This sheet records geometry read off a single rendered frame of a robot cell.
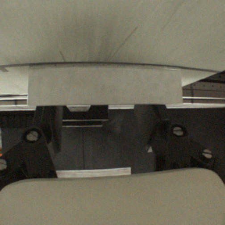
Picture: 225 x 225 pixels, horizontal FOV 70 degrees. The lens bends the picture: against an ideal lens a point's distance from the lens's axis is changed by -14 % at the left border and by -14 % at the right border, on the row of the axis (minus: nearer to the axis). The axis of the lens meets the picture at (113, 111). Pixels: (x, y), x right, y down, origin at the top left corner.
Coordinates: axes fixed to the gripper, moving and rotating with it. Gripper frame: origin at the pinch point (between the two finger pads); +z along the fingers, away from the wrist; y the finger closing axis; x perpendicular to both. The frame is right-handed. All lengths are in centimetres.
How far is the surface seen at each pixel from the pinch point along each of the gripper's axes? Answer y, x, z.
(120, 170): 2.7, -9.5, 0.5
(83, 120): -0.9, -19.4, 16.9
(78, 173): -1.8, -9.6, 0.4
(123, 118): 15, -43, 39
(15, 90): -7.4, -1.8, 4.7
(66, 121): -4.3, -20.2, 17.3
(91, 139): 2, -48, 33
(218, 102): 38.1, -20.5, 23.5
